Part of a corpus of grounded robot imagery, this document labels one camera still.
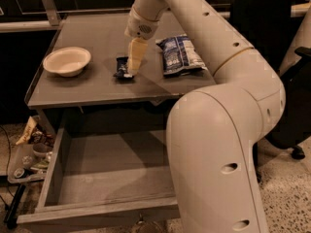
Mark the grey cabinet with top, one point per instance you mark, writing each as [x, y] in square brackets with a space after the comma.
[103, 36]

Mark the blue white chip bag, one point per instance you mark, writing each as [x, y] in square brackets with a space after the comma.
[179, 56]

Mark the metal rail bracket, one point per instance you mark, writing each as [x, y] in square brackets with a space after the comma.
[51, 11]

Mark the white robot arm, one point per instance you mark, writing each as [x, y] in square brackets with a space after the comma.
[211, 131]

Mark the open grey top drawer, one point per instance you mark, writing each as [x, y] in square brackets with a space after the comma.
[99, 180]

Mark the clear plastic snack bin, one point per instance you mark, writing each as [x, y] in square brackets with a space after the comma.
[31, 160]

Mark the yellow snack bag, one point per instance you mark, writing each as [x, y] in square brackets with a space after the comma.
[27, 132]

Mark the dark blue rxbar wrapper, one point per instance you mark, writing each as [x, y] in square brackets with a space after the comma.
[122, 71]

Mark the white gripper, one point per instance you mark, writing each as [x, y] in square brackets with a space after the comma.
[140, 25]

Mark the black office chair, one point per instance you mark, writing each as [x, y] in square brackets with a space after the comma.
[285, 44]

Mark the white paper bowl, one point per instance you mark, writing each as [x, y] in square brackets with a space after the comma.
[67, 62]

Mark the metal drawer handle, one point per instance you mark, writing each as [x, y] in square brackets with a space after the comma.
[142, 226]

